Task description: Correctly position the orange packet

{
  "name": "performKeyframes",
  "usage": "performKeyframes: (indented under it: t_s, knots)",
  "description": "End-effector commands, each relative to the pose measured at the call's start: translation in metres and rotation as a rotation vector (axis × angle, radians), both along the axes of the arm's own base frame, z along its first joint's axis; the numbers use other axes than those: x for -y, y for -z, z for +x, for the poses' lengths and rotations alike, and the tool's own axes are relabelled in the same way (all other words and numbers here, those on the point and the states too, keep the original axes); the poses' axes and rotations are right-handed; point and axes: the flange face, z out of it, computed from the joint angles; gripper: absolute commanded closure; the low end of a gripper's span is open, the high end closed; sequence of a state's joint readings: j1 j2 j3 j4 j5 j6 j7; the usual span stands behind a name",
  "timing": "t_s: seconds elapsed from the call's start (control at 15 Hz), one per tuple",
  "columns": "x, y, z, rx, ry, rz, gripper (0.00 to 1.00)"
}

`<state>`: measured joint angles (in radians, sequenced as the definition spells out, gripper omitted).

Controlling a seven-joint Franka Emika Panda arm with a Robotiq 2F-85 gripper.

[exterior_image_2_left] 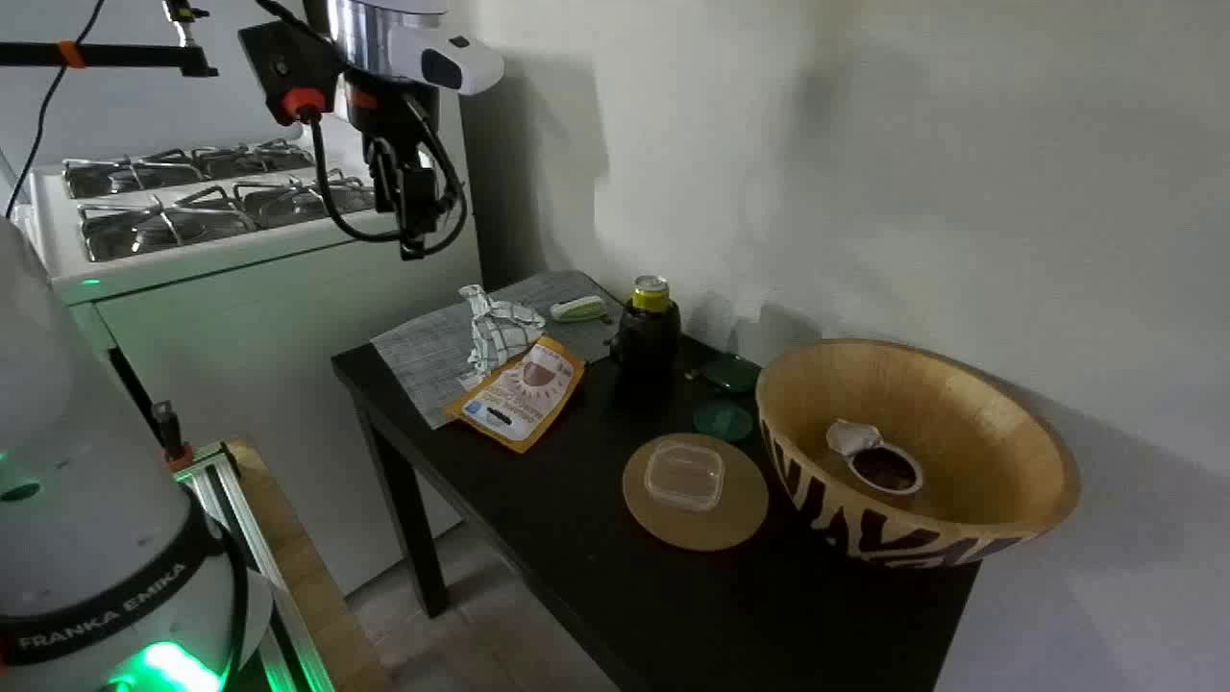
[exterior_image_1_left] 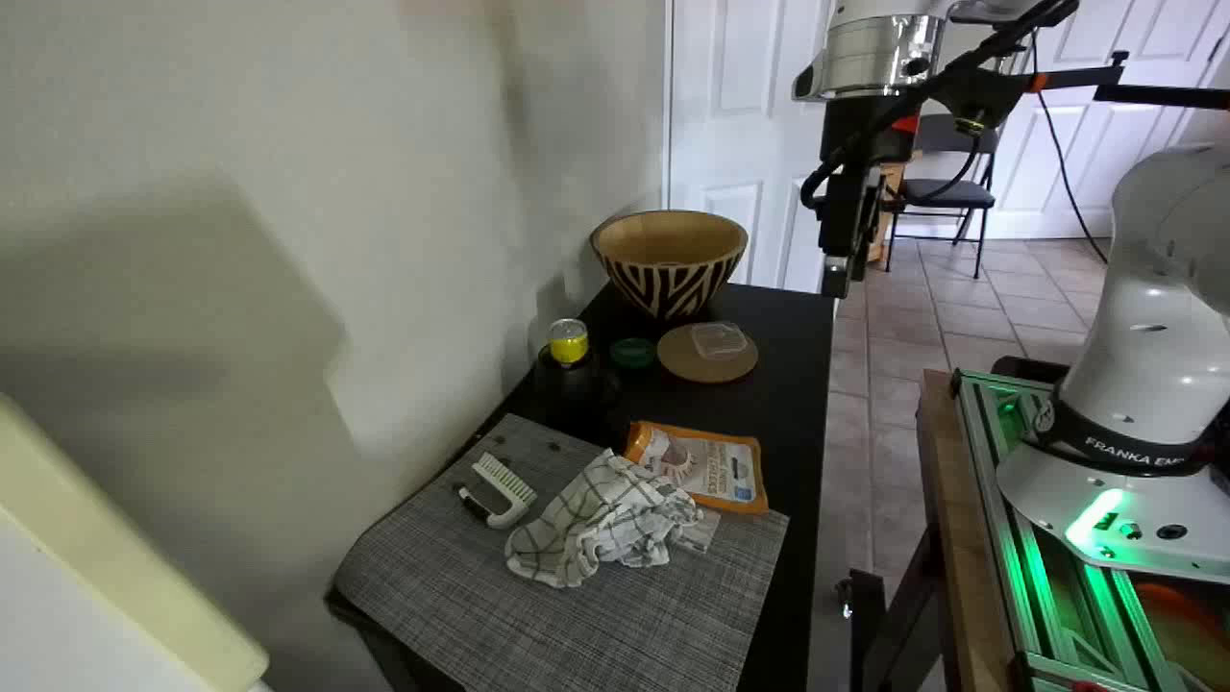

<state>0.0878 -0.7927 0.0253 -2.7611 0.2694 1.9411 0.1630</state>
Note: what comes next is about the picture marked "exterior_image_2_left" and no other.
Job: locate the round wooden coaster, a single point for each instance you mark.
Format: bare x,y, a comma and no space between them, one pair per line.
730,512

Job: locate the black table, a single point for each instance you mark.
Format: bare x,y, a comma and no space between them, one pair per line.
667,603

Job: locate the aluminium frame rail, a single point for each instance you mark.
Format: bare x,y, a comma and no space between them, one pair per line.
237,512

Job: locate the white measuring cup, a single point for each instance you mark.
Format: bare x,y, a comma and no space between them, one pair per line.
878,458

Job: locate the black clamp lever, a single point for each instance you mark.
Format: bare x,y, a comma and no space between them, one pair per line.
163,427

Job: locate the patterned wooden bowl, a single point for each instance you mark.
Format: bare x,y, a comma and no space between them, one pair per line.
984,436

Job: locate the clear plastic lidded container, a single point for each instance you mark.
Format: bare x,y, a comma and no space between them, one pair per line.
683,476

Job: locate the black stove burner grate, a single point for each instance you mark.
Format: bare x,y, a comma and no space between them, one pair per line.
215,216
193,163

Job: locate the grey woven placemat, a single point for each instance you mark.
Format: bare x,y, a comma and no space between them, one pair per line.
428,358

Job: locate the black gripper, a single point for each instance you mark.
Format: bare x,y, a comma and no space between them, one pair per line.
409,149

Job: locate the checkered crumpled cloth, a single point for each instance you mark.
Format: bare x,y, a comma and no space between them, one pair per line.
498,334

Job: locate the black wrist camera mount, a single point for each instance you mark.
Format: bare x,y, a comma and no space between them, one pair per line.
295,70

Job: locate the white gas stove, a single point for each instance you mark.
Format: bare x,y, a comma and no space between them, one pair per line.
254,348

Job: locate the black boom bar orange tape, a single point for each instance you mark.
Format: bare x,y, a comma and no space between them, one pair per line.
118,57

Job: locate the wooden board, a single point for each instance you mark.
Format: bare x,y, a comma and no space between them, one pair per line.
309,562

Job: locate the dark jar yellow lid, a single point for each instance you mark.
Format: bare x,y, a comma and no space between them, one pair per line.
647,345

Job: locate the orange packet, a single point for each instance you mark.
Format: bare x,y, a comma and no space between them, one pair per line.
523,395

